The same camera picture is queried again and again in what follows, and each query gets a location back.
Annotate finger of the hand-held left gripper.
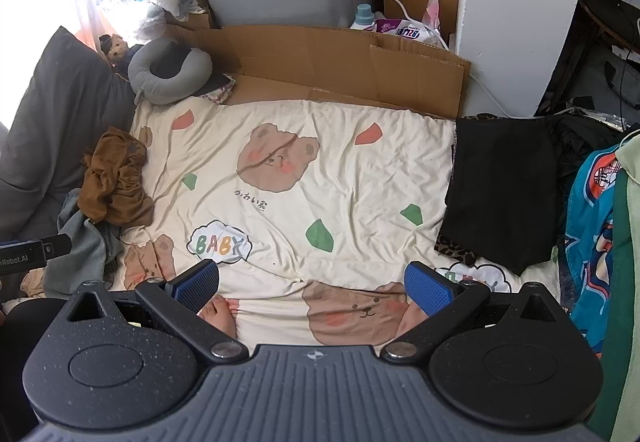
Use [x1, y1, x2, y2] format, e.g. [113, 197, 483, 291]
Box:
[42, 234, 74, 257]

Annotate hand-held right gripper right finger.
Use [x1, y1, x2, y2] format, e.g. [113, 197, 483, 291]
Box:
[380, 262, 558, 363]

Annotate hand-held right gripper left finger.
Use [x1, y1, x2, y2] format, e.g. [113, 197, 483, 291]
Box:
[65, 259, 251, 363]

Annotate brown printed t-shirt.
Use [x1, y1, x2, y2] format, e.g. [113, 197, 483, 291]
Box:
[82, 127, 156, 227]

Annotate black clothes pile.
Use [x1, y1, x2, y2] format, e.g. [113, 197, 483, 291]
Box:
[537, 96, 626, 177]

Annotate grey-green garment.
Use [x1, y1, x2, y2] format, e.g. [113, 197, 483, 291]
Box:
[44, 188, 123, 297]

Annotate beige garment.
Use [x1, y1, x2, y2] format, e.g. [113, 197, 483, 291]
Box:
[20, 267, 51, 297]

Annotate person's right foot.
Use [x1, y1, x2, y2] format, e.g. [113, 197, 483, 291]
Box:
[397, 299, 431, 338]

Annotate person's foot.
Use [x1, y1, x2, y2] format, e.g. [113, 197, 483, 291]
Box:
[199, 297, 238, 340]
[397, 299, 431, 338]

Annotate person's left foot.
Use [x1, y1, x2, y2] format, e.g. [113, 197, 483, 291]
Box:
[199, 297, 238, 340]

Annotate leopard print cloth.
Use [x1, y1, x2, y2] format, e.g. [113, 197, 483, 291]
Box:
[434, 114, 501, 267]

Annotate person's black pants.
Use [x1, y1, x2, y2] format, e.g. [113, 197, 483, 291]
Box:
[0, 297, 63, 428]

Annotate cream bear print bed sheet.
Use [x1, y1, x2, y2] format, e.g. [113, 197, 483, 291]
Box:
[117, 96, 561, 353]

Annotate black knit garment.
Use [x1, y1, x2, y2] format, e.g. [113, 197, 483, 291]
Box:
[440, 117, 566, 275]

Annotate dark grey pillow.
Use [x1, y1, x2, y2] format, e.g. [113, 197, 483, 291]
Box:
[0, 26, 136, 243]

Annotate blue cartoon print cloth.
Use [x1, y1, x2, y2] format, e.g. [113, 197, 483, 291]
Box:
[557, 147, 623, 353]

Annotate floral cloth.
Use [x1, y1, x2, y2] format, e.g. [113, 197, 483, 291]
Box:
[202, 79, 236, 105]

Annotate grey neck pillow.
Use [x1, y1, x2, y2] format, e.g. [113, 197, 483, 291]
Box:
[127, 38, 213, 105]

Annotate green garment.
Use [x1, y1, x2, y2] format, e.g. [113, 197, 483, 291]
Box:
[587, 122, 640, 442]

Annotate brown teddy bear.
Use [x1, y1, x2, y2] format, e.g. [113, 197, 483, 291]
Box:
[98, 34, 132, 75]

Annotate silver foil bag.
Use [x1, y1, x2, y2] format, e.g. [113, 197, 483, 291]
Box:
[565, 106, 628, 131]

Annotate grey fluffy bundle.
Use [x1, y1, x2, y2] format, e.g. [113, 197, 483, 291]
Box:
[132, 4, 168, 38]

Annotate folded cardboard sheet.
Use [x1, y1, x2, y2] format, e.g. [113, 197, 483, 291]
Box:
[162, 24, 472, 119]

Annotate small cardboard box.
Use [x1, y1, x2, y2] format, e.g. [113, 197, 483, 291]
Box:
[165, 6, 216, 30]

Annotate white purple refill bag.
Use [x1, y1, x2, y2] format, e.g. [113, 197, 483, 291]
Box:
[372, 16, 443, 47]

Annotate pink plastic bottle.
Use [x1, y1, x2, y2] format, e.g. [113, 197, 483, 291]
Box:
[422, 0, 443, 30]

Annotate detergent bottle blue cap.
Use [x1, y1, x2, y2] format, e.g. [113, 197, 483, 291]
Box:
[350, 3, 377, 30]

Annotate white cable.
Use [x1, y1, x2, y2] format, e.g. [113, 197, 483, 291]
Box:
[376, 0, 508, 119]

